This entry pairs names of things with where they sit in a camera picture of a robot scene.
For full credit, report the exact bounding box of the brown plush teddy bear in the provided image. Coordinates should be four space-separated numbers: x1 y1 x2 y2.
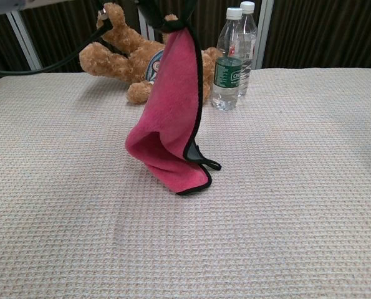
79 2 223 105

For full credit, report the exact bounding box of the black cable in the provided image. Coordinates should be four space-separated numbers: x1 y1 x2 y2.
0 8 112 75

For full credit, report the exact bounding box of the pink and grey cloth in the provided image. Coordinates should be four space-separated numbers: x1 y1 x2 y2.
125 21 223 196

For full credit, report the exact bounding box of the white label water bottle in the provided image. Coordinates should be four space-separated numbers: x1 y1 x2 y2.
234 1 258 97

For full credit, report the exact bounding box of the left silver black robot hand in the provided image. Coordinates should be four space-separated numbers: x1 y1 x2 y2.
137 0 196 32

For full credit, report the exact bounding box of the green label water bottle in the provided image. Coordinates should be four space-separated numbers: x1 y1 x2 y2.
210 7 244 112

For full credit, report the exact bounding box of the beige woven tablecloth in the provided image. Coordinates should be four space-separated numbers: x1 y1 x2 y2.
0 67 371 299

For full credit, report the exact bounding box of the grey metal partition post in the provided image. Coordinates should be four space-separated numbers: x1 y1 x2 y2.
140 18 155 41
253 0 275 70
7 11 45 72

